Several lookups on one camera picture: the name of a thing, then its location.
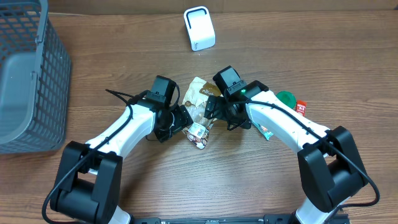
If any teal wet wipes pack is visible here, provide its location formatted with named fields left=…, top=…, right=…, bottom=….
left=253, top=123, right=274, bottom=141

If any beige snack pouch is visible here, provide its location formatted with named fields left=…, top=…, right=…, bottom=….
left=182, top=77, right=221, bottom=149

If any green lid jar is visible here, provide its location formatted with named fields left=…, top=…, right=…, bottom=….
left=276, top=91, right=297, bottom=109

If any red coffee stick sachet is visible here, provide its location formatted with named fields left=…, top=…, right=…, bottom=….
left=296, top=100, right=307, bottom=116

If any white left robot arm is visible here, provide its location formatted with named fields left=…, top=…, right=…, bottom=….
left=43, top=104, right=193, bottom=224

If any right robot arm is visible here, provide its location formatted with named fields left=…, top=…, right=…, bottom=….
left=205, top=78, right=371, bottom=223

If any white barcode scanner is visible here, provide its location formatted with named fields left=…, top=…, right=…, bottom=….
left=183, top=6, right=216, bottom=52

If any grey plastic shopping basket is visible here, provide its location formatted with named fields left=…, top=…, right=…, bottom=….
left=1, top=0, right=72, bottom=154

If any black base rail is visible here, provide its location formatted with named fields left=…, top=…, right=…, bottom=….
left=131, top=214, right=299, bottom=224

